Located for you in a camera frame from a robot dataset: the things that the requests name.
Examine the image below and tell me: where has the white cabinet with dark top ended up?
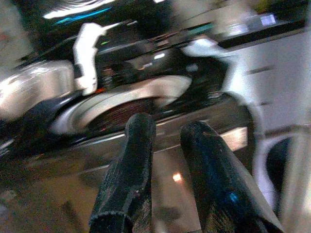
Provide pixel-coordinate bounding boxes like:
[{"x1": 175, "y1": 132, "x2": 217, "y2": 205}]
[{"x1": 218, "y1": 19, "x2": 311, "y2": 233}]

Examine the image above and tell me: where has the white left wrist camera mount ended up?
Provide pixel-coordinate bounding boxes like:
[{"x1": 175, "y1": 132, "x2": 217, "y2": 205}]
[{"x1": 72, "y1": 22, "x2": 117, "y2": 96}]

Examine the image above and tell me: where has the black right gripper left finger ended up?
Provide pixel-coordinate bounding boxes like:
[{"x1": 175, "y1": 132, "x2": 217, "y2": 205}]
[{"x1": 89, "y1": 112, "x2": 156, "y2": 233}]

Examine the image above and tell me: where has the black front-load washing machine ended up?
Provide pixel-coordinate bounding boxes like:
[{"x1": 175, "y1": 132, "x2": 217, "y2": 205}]
[{"x1": 0, "y1": 0, "x2": 253, "y2": 156}]

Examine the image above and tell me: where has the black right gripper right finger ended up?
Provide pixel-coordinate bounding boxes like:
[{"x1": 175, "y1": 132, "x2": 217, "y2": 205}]
[{"x1": 180, "y1": 120, "x2": 285, "y2": 233}]

